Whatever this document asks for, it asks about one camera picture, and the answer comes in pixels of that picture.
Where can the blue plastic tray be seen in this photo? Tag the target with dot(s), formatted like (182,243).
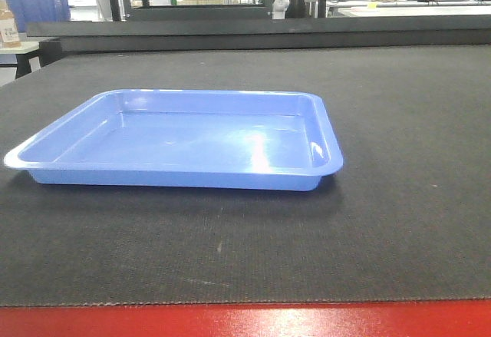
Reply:
(261,140)

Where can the black raised shelf board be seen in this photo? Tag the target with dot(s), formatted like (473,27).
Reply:
(258,34)

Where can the dark grey table mat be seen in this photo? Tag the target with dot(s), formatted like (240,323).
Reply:
(407,217)

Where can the blue plastic bin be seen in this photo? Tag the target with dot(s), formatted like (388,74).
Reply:
(27,11)

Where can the black metal frame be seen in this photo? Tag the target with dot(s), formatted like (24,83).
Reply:
(122,11)

